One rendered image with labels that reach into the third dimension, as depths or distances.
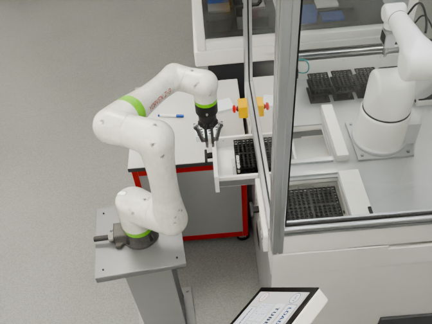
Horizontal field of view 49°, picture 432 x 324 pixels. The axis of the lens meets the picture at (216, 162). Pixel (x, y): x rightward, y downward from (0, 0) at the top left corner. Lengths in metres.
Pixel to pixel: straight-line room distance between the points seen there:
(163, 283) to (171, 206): 0.58
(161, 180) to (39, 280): 1.58
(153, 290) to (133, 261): 0.31
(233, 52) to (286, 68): 1.60
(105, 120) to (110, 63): 2.83
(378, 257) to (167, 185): 0.82
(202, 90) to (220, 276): 1.29
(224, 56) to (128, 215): 1.25
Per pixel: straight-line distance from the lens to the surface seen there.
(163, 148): 1.48
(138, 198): 1.82
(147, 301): 2.31
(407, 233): 1.79
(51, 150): 3.70
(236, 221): 2.69
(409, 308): 2.35
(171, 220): 1.74
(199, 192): 2.47
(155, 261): 1.94
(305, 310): 1.37
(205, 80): 1.82
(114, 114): 1.56
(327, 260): 1.83
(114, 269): 1.96
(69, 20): 5.15
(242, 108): 2.32
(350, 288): 2.06
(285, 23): 1.07
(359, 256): 1.85
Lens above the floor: 2.43
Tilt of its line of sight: 47 degrees down
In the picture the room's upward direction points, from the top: 5 degrees counter-clockwise
